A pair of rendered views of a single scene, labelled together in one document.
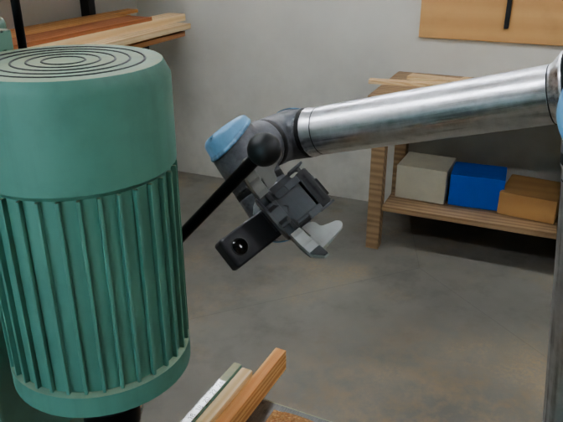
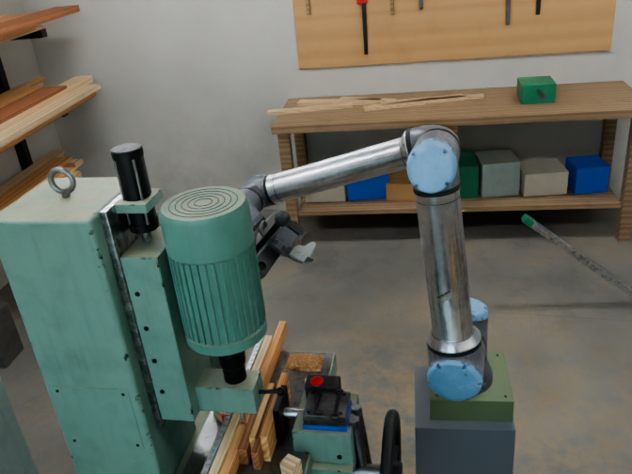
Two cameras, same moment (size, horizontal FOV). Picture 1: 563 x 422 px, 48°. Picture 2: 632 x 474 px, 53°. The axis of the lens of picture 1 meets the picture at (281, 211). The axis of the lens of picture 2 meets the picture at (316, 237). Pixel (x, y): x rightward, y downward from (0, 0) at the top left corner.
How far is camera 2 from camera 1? 0.77 m
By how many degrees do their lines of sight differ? 12
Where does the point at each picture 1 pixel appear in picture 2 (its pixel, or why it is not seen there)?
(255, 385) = (276, 342)
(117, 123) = (240, 226)
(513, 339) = (416, 292)
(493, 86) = (373, 153)
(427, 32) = (306, 64)
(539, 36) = (392, 56)
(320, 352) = not seen: hidden behind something
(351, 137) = (300, 190)
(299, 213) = (290, 242)
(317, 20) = (213, 65)
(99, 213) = (237, 263)
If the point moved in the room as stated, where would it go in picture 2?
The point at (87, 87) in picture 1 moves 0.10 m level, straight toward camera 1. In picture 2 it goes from (229, 215) to (255, 233)
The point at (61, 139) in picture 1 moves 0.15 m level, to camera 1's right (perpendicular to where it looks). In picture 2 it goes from (222, 237) to (300, 222)
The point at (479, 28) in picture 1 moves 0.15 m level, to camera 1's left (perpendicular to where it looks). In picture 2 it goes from (346, 56) to (324, 59)
